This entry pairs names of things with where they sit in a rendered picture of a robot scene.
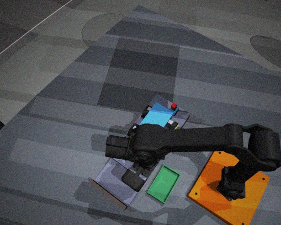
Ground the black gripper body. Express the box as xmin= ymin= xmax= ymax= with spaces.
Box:
xmin=122 ymin=159 xmax=159 ymax=192

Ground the red-headed stop pin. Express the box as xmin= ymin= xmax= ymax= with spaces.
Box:
xmin=171 ymin=103 xmax=177 ymax=111

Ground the grey-lavender ramp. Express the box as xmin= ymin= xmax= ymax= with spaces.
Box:
xmin=89 ymin=94 xmax=190 ymax=209

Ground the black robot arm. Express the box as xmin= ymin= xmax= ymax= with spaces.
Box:
xmin=105 ymin=123 xmax=281 ymax=201

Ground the green tray floor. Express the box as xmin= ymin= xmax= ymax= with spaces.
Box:
xmin=149 ymin=167 xmax=179 ymax=201

